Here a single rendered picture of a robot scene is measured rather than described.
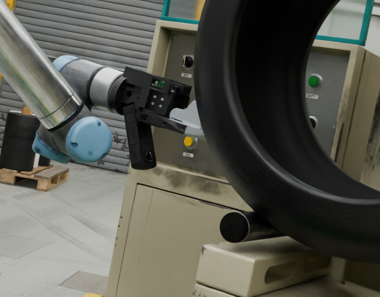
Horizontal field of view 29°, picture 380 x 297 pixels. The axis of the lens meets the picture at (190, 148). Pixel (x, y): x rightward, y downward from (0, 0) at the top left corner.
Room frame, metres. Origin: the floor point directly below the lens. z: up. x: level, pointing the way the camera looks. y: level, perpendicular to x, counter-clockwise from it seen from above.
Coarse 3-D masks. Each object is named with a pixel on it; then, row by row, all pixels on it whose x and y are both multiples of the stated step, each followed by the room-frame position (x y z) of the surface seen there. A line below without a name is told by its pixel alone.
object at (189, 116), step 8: (192, 104) 1.22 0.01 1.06; (176, 112) 1.24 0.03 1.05; (184, 112) 1.23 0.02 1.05; (192, 112) 1.22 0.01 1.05; (184, 120) 1.23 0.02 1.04; (192, 120) 1.22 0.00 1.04; (192, 128) 1.21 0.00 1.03; (200, 128) 1.21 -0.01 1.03; (192, 136) 1.22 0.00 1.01; (200, 136) 1.21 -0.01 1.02
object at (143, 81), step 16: (128, 80) 1.30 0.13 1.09; (144, 80) 1.28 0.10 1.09; (160, 80) 1.29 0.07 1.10; (112, 96) 1.29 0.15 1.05; (128, 96) 1.30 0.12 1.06; (144, 96) 1.26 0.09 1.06; (160, 96) 1.25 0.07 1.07; (176, 96) 1.27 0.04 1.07; (144, 112) 1.26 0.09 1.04; (160, 112) 1.25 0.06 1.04
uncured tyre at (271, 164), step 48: (240, 0) 1.08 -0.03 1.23; (288, 0) 1.32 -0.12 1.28; (336, 0) 1.32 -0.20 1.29; (240, 48) 1.27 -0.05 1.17; (288, 48) 1.34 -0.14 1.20; (240, 96) 1.27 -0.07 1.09; (288, 96) 1.33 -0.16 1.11; (240, 144) 1.06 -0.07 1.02; (288, 144) 1.32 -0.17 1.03; (240, 192) 1.09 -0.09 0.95; (288, 192) 1.02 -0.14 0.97; (336, 192) 1.27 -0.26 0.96; (336, 240) 1.00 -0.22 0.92
